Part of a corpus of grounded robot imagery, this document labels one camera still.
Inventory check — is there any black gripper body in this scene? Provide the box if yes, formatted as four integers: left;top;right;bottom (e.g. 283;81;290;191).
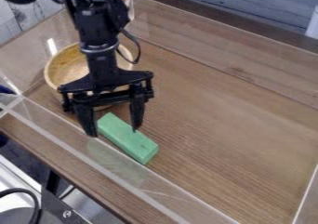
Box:
56;46;156;114

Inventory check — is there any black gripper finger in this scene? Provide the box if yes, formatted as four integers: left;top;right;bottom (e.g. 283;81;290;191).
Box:
130;94;146;130
75;103;98;138

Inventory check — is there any green rectangular block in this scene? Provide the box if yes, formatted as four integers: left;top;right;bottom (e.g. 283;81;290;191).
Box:
98;112;159;165

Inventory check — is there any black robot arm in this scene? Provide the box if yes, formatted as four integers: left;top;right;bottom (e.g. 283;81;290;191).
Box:
5;0;154;137

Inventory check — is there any brown wooden bowl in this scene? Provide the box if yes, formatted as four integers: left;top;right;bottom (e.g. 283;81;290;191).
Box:
44;41;135;112

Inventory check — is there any clear acrylic front barrier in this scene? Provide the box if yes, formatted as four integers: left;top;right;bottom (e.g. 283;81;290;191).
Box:
0;74;239;224

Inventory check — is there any black table leg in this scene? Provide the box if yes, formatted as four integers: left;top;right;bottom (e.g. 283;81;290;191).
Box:
45;171;61;194

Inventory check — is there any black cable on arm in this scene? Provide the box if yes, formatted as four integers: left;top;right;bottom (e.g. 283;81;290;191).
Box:
115;29;143;66

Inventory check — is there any clear acrylic corner bracket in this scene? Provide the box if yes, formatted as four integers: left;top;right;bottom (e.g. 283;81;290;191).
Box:
124;0;135;21

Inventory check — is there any black metal bracket with screw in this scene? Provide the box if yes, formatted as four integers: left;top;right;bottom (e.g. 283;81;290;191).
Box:
39;189;92;224

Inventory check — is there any black floor cable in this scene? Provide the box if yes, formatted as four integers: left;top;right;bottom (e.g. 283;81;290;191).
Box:
0;188;43;224

